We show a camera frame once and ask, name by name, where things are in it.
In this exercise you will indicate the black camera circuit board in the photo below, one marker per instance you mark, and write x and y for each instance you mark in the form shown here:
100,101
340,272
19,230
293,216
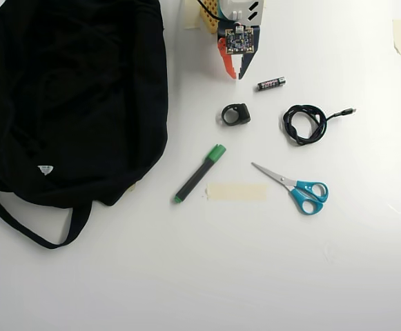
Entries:
239,40

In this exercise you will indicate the yellow perforated base piece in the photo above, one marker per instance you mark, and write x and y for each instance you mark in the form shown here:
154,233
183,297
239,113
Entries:
210,24

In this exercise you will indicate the black fabric bag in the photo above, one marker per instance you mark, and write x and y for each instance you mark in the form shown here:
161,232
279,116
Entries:
76,103

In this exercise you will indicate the green marker with black barrel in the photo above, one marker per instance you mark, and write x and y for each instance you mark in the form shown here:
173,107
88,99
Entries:
196,176

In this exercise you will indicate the long beige masking tape strip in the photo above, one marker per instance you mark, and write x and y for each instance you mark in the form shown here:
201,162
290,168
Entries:
238,192

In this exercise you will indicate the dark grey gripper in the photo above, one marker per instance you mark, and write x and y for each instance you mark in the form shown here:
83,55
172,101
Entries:
248,64

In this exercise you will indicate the black AAA battery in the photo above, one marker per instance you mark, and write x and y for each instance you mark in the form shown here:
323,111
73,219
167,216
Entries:
271,84

